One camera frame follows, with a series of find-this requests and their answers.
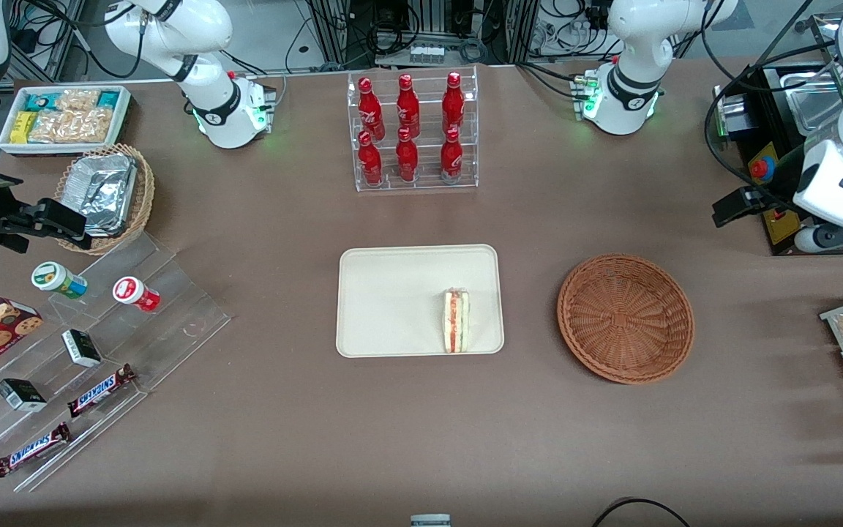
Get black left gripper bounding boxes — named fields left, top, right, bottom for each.
left=712, top=145, right=843, bottom=248

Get triangle sandwich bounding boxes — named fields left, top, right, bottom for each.
left=442, top=288, right=471, bottom=354

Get light oval wicker basket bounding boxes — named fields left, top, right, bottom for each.
left=54, top=143, right=155, bottom=255

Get brown round wicker basket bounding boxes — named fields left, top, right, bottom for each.
left=557, top=253, right=695, bottom=385

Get cream rectangular tray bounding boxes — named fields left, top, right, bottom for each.
left=336, top=244, right=505, bottom=359

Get green lidded yoghurt cup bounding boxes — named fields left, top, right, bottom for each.
left=31, top=261, right=89, bottom=299

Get silver foil packets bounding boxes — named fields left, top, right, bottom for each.
left=63, top=154, right=138, bottom=239

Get yellow snack packet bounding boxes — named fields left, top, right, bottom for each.
left=10, top=111, right=38, bottom=144

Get large clear cracker bag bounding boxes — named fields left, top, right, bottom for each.
left=29, top=108, right=113, bottom=144

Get red lidded yoghurt cup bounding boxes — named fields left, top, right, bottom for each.
left=113, top=276, right=161, bottom=313

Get steel pan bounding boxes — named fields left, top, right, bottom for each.
left=787, top=70, right=843, bottom=136

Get grey power supply unit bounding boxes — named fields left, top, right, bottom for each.
left=714, top=84, right=759, bottom=141

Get black control box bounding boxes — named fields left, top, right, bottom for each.
left=747, top=62, right=843, bottom=257

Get small black carton box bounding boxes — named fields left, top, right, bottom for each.
left=0, top=378, right=48, bottom=412
left=61, top=329, right=102, bottom=368

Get small clear cracker bag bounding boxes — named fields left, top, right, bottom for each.
left=56, top=89, right=100, bottom=112

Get white plastic snack bin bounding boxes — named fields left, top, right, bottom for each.
left=0, top=85, right=132, bottom=157

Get clear acrylic stepped shelf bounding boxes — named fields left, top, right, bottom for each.
left=0, top=228, right=232, bottom=493

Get brown Snickers bar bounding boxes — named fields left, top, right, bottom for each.
left=67, top=364, right=137, bottom=419
left=0, top=422, right=72, bottom=478

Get red cola bottle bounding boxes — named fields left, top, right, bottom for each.
left=396, top=127, right=419, bottom=182
left=396, top=74, right=421, bottom=138
left=442, top=71, right=465, bottom=135
left=358, top=131, right=383, bottom=186
left=441, top=126, right=464, bottom=181
left=358, top=77, right=386, bottom=141

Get clear acrylic bottle rack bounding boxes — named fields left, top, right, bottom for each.
left=347, top=64, right=479, bottom=193

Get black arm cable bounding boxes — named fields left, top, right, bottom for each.
left=700, top=0, right=843, bottom=213

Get black floor cable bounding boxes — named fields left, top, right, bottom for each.
left=591, top=498, right=693, bottom=527

